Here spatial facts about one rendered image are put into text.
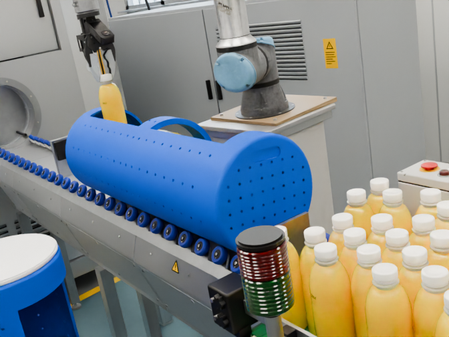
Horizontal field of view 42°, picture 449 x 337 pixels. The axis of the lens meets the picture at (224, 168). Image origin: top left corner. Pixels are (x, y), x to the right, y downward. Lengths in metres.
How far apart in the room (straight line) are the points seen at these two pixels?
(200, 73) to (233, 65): 2.08
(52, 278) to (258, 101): 0.80
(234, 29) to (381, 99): 1.51
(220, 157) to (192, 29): 2.45
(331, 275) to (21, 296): 0.70
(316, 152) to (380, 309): 0.97
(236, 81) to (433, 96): 2.70
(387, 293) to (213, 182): 0.48
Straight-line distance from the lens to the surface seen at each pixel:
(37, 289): 1.41
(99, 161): 1.77
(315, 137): 1.85
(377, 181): 1.31
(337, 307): 1.06
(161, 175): 1.45
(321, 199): 1.91
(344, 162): 3.11
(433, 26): 4.13
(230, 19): 1.65
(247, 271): 0.74
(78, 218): 2.14
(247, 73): 1.64
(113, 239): 1.90
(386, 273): 0.94
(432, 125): 4.29
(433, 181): 1.33
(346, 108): 3.00
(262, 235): 0.74
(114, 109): 1.91
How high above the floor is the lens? 1.57
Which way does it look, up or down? 17 degrees down
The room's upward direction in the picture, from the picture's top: 10 degrees counter-clockwise
